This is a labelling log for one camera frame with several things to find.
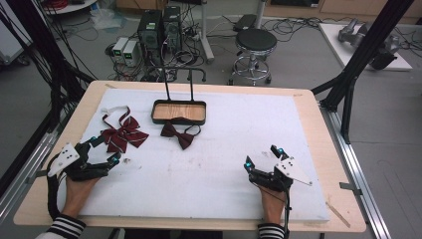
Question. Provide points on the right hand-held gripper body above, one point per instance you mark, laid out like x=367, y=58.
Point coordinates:
x=292, y=171

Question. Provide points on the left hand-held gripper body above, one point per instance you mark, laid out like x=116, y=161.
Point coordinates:
x=63, y=159

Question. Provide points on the striped dark red bow tie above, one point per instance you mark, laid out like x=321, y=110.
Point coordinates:
x=124, y=134

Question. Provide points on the plain dark red bow tie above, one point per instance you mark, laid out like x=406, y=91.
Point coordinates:
x=179, y=134

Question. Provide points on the black rack with wooden tray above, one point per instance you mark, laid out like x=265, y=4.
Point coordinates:
x=179, y=112

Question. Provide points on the person's left hand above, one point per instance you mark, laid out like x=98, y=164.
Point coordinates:
x=79, y=194

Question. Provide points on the person's right hand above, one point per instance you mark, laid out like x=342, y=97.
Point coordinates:
x=272, y=205

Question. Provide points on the white foam mat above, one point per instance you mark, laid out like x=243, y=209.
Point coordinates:
x=212, y=172

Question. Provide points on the light wooden table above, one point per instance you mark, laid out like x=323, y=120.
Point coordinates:
x=318, y=139

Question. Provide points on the thin wooden stick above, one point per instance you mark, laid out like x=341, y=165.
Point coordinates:
x=337, y=214

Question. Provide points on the person's right striped sleeve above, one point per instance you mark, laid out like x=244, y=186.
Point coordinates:
x=271, y=231

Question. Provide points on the person's striped sleeve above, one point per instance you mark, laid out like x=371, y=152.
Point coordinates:
x=271, y=231
x=64, y=227

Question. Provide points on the person's left striped sleeve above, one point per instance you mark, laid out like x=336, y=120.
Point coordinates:
x=64, y=227

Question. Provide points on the white power supply unit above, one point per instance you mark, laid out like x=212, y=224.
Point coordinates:
x=119, y=48
x=131, y=53

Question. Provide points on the black round stool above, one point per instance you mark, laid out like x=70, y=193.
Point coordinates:
x=256, y=40

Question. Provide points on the white platform board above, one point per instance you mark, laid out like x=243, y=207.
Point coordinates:
x=335, y=43

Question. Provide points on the black computer tower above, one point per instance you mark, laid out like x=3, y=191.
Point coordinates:
x=150, y=30
x=172, y=26

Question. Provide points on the clear plastic bag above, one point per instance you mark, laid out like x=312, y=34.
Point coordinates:
x=107, y=18

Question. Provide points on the black flat box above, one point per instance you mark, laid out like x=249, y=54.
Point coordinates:
x=245, y=22

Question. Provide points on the round white table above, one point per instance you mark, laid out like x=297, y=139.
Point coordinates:
x=71, y=6

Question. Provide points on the grey desk leg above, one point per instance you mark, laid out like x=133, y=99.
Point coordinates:
x=205, y=33

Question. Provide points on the aluminium rail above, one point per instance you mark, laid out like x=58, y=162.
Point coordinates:
x=361, y=186
x=23, y=172

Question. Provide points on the black metal frame strut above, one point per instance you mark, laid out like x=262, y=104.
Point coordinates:
x=361, y=56

